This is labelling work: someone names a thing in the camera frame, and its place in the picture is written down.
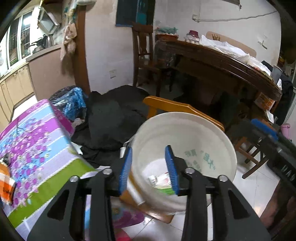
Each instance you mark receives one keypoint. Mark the hanging beige cloth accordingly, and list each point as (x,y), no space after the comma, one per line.
(68,43)

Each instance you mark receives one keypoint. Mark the white plastic bags pile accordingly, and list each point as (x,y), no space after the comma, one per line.
(234,52)

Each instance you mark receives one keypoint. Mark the small orange wooden stool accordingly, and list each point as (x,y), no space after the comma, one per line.
(175,111)

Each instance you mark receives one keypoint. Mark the black cloth pile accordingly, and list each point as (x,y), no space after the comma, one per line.
(111,120)

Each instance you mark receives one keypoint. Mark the dark wooden chair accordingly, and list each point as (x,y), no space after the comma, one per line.
(143,50)

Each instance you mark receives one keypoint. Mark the green white toothpaste box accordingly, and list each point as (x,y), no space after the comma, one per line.
(162,182)

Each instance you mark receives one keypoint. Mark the floral striped tablecloth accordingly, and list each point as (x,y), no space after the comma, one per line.
(41,159)

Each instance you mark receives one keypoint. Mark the white plastic bucket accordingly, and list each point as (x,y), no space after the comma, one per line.
(199,142)

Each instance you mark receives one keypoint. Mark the kitchen window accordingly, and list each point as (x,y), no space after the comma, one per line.
(18,39)

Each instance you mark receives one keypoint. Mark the beige kitchen base cabinets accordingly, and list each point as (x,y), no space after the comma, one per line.
(41,74)

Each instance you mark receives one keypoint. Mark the blue plastic garbage bag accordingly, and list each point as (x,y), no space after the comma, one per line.
(71,101)

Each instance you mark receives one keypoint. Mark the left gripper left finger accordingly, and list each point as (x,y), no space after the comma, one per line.
(64,216)

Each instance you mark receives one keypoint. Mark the orange snack packet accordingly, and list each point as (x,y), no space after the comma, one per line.
(7,184)

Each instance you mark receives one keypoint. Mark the steel range hood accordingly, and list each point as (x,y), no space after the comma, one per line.
(47,22)

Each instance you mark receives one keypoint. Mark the dark blue window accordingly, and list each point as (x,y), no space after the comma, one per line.
(135,11)

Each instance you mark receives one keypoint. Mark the dark wooden dining table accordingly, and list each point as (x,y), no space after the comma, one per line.
(216,69)

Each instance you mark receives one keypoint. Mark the light wooden stool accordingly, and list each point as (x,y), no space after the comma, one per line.
(251,162)

